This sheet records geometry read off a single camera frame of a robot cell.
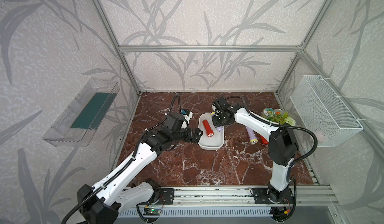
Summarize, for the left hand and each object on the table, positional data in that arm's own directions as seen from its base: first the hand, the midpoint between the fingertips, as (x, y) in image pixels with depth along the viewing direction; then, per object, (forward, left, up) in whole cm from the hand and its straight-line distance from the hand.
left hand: (196, 132), depth 73 cm
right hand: (+14, -11, -11) cm, 21 cm away
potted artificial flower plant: (+14, -51, -8) cm, 54 cm away
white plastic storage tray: (+7, -9, -21) cm, 24 cm away
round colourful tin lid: (+23, -47, -13) cm, 54 cm away
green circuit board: (-30, +20, -22) cm, 43 cm away
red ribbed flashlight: (+11, -8, -18) cm, 22 cm away
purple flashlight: (+8, -14, -10) cm, 19 cm away
